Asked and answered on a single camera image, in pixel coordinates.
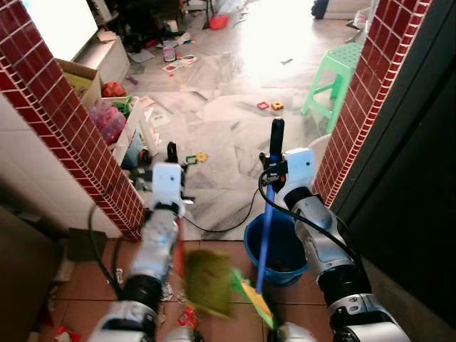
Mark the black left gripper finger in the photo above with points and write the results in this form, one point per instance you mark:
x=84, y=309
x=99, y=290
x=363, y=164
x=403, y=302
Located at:
x=176, y=154
x=170, y=151

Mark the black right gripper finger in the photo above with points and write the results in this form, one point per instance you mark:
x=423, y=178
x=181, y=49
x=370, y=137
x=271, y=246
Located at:
x=273, y=139
x=281, y=139

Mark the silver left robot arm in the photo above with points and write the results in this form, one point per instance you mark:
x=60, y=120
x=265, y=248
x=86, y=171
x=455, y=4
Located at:
x=153, y=249

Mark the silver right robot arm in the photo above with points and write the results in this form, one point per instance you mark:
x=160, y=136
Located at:
x=324, y=246

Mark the yellow gear toy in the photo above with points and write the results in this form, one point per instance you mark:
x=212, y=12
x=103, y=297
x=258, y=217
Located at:
x=202, y=157

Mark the yellow toy block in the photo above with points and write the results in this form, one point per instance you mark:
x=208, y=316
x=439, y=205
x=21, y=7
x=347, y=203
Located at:
x=277, y=106

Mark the red square toy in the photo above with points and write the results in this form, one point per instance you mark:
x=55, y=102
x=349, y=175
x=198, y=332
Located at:
x=259, y=106

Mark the white bucket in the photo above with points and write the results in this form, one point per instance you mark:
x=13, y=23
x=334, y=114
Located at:
x=319, y=153

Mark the pink plastic bag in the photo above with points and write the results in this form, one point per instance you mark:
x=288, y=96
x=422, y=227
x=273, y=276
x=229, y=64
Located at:
x=108, y=121

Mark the blue plastic bucket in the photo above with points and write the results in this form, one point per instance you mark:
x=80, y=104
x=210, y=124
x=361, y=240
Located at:
x=285, y=249

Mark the red ball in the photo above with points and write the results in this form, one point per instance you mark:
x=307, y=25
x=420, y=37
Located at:
x=113, y=90

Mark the green plastic stool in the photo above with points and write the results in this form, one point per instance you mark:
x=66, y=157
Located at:
x=342, y=60

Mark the white low cabinet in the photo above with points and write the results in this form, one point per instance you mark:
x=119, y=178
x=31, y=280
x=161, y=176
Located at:
x=107, y=60

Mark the brown cardboard box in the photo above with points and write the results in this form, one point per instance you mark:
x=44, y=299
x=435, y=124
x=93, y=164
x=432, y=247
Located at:
x=78, y=82

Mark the crumpled silver foil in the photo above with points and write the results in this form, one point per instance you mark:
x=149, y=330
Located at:
x=167, y=291

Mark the red plastic basin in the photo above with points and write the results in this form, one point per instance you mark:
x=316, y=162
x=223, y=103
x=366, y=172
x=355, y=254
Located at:
x=219, y=22

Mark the red wrapper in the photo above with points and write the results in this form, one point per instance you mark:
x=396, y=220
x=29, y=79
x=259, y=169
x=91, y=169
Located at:
x=188, y=318
x=66, y=333

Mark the green frame toy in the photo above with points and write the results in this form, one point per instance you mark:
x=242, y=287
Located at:
x=187, y=159

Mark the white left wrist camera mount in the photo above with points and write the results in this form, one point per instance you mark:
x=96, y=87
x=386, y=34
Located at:
x=167, y=184

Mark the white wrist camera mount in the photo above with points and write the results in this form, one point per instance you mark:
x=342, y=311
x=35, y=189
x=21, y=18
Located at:
x=299, y=167
x=167, y=184

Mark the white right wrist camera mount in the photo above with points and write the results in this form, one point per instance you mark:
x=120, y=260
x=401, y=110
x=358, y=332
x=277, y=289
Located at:
x=299, y=167

